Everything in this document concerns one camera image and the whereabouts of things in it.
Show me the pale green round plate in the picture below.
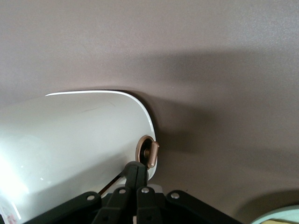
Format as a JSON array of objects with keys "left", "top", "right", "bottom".
[{"left": 253, "top": 204, "right": 299, "bottom": 224}]

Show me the brown table mat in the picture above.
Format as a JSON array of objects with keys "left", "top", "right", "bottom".
[{"left": 0, "top": 0, "right": 299, "bottom": 224}]

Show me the copper toaster dial knob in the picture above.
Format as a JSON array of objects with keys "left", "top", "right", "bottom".
[{"left": 135, "top": 135, "right": 160, "bottom": 168}]

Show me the white two-slot toaster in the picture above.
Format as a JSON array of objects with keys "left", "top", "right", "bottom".
[{"left": 0, "top": 90, "right": 160, "bottom": 224}]

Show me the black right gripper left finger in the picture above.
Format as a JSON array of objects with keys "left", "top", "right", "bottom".
[{"left": 24, "top": 161, "right": 139, "bottom": 224}]

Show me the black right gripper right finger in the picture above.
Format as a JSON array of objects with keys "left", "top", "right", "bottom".
[{"left": 136, "top": 162, "right": 241, "bottom": 224}]

